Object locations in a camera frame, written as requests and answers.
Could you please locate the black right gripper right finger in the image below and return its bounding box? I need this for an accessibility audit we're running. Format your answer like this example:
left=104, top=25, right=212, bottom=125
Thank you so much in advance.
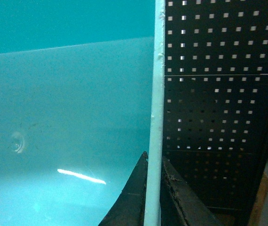
left=160, top=156, right=223, bottom=226

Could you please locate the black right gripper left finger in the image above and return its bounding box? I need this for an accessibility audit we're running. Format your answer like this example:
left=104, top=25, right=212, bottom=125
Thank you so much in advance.
left=99, top=152, right=148, bottom=226

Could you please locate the turquoise plastic box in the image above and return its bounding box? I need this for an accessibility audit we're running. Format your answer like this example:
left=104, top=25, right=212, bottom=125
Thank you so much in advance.
left=0, top=0, right=155, bottom=226

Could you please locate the black perforated metal panel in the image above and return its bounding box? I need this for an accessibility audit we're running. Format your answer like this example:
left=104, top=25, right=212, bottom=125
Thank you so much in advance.
left=162, top=0, right=268, bottom=226

